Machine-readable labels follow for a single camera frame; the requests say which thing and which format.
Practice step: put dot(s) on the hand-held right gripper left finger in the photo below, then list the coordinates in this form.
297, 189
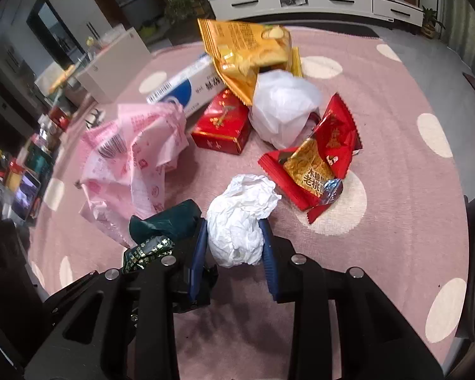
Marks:
200, 245

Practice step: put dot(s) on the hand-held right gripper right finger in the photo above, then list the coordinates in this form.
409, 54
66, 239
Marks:
267, 245

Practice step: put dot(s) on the white paper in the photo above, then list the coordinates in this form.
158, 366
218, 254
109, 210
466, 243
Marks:
237, 221

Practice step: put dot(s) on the dark green snack wrapper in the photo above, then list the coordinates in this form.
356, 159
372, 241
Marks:
162, 217

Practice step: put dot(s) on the pink plastic bag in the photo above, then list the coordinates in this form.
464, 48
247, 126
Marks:
130, 166

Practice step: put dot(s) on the red cardboard box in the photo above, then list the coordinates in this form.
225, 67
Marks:
221, 122

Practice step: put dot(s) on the red snack wrapper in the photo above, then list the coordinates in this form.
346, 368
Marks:
340, 134

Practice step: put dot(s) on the pink dotted blanket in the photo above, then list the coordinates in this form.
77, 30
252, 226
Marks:
399, 213

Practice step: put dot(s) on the white plastic bag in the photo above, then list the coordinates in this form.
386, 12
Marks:
281, 107

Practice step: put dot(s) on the white and blue carton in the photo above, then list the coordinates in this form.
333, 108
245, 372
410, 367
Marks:
186, 87

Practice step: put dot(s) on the tablet screen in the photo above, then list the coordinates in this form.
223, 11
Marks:
25, 196

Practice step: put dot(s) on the white storage box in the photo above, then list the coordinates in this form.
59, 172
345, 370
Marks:
111, 67

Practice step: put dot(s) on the yellow snack bag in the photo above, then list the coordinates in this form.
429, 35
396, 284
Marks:
237, 47

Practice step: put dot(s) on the leafy potted plant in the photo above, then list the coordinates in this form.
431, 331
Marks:
182, 8

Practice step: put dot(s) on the white tv cabinet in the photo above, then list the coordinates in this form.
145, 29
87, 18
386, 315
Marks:
340, 2

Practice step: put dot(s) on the small potted plant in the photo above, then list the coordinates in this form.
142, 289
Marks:
431, 19

